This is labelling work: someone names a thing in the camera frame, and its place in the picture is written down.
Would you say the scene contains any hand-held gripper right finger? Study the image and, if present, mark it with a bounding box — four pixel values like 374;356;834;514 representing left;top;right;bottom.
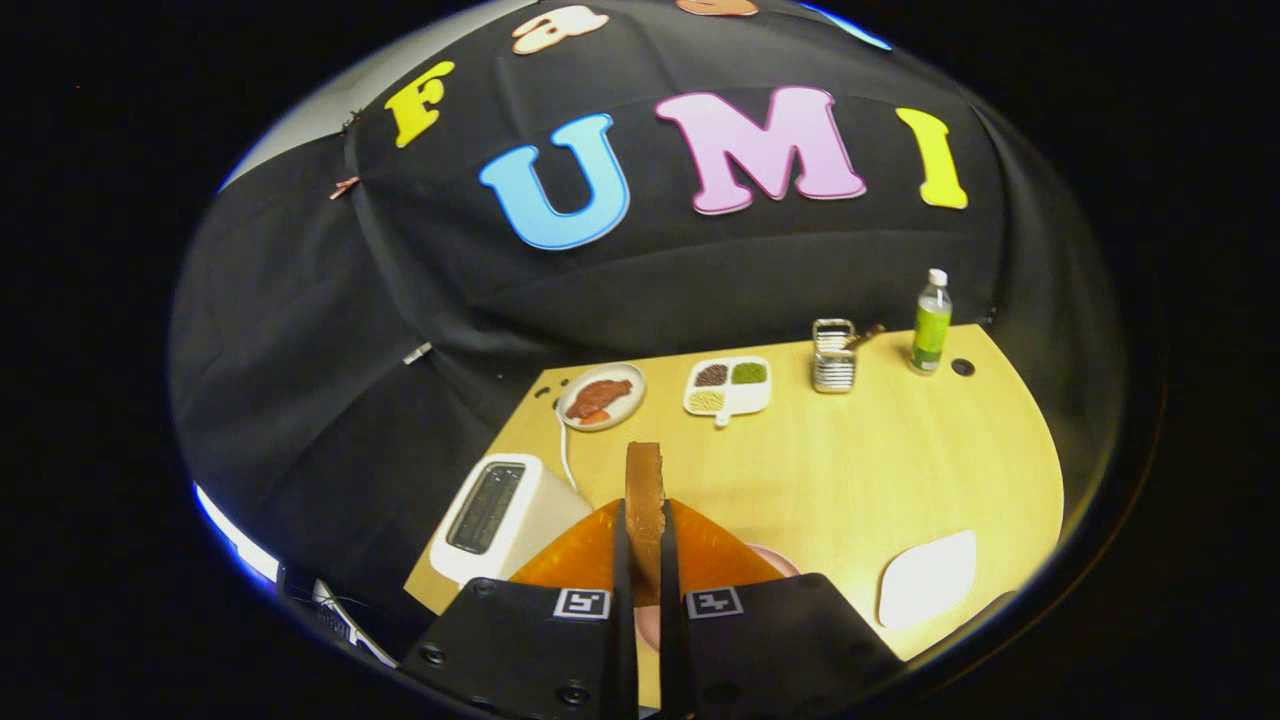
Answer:
657;497;908;719

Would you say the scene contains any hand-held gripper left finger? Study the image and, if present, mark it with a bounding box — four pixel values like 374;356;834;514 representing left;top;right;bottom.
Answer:
398;498;641;719

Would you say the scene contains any white bread slice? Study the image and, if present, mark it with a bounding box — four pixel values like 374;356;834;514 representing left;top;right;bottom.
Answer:
625;441;668;608

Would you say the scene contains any white toaster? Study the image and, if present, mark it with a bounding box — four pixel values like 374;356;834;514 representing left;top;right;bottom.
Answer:
429;453;596;586

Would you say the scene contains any pink round plate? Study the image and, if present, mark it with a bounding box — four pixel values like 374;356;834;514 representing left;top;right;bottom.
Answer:
635;543;803;656

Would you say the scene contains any grey round plate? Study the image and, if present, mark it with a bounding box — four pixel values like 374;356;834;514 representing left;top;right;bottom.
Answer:
556;363;647;432

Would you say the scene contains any reddish brown meat piece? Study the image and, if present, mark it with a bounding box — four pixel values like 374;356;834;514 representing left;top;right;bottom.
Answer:
565;379;634;426

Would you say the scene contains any white divided bean tray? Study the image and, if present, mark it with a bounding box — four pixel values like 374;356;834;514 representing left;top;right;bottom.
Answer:
683;356;773;429

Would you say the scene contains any white rounded plate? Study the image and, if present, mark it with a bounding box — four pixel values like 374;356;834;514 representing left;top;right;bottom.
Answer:
877;529;978;630

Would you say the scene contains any green label drink bottle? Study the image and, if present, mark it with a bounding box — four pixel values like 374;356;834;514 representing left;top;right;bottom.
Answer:
908;268;954;376

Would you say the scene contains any lit computer screen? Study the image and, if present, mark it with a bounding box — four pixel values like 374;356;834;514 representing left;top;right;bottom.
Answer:
193;483;283;586

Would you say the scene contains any metal wire utensil holder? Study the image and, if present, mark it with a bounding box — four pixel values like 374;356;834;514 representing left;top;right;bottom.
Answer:
811;318;858;394

